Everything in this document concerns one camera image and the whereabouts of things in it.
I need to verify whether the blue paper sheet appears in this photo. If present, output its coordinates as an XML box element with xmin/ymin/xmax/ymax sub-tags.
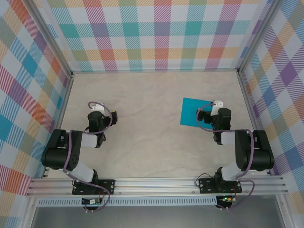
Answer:
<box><xmin>180</xmin><ymin>97</ymin><xmax>216</xmax><ymax>128</ymax></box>

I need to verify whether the dark circuit board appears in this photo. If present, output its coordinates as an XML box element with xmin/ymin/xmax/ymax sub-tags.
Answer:
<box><xmin>82</xmin><ymin>198</ymin><xmax>103</xmax><ymax>205</ymax></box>

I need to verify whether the grey metal shelf plate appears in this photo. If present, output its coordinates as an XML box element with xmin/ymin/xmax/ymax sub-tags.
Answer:
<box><xmin>30</xmin><ymin>206</ymin><xmax>285</xmax><ymax>228</ymax></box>

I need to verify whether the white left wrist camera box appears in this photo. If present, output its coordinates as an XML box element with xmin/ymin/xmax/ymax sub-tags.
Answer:
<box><xmin>91</xmin><ymin>102</ymin><xmax>105</xmax><ymax>112</ymax></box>

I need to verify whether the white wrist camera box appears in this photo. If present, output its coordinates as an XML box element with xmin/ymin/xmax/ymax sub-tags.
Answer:
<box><xmin>91</xmin><ymin>102</ymin><xmax>105</xmax><ymax>112</ymax></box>
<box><xmin>212</xmin><ymin>100</ymin><xmax>224</xmax><ymax>113</ymax></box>

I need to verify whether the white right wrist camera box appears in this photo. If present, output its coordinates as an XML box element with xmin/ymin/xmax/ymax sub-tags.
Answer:
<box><xmin>212</xmin><ymin>100</ymin><xmax>224</xmax><ymax>113</ymax></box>

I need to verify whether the aluminium table edge rail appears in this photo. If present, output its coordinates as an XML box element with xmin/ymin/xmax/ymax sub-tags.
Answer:
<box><xmin>237</xmin><ymin>71</ymin><xmax>273</xmax><ymax>176</ymax></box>
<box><xmin>42</xmin><ymin>72</ymin><xmax>75</xmax><ymax>179</ymax></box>

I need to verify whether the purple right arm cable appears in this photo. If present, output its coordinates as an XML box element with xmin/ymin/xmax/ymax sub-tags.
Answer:
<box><xmin>196</xmin><ymin>101</ymin><xmax>256</xmax><ymax>211</ymax></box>

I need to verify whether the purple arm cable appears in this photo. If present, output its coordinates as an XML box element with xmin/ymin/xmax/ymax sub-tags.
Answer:
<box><xmin>63</xmin><ymin>101</ymin><xmax>114</xmax><ymax>213</ymax></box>
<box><xmin>196</xmin><ymin>101</ymin><xmax>256</xmax><ymax>211</ymax></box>

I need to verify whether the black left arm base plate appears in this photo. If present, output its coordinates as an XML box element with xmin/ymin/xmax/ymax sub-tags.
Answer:
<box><xmin>72</xmin><ymin>179</ymin><xmax>116</xmax><ymax>195</ymax></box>

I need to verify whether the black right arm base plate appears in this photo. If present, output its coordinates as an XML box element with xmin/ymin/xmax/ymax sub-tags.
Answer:
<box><xmin>199</xmin><ymin>178</ymin><xmax>243</xmax><ymax>194</ymax></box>

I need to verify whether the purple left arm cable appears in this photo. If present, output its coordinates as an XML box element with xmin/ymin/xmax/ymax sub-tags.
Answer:
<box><xmin>63</xmin><ymin>101</ymin><xmax>114</xmax><ymax>213</ymax></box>

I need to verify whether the aluminium mounting rail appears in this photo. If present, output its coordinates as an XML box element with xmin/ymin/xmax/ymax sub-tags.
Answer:
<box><xmin>26</xmin><ymin>175</ymin><xmax>289</xmax><ymax>197</ymax></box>

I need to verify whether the aluminium frame post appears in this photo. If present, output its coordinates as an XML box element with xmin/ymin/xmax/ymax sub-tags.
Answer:
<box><xmin>237</xmin><ymin>0</ymin><xmax>285</xmax><ymax>75</ymax></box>
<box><xmin>28</xmin><ymin>0</ymin><xmax>74</xmax><ymax>78</ymax></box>

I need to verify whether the white slotted cable duct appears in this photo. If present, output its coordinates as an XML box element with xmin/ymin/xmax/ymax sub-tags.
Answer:
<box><xmin>37</xmin><ymin>196</ymin><xmax>218</xmax><ymax>207</ymax></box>

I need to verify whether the aluminium frame leg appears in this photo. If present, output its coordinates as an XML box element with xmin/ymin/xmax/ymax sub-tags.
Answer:
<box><xmin>275</xmin><ymin>194</ymin><xmax>293</xmax><ymax>228</ymax></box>
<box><xmin>22</xmin><ymin>196</ymin><xmax>38</xmax><ymax>228</ymax></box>

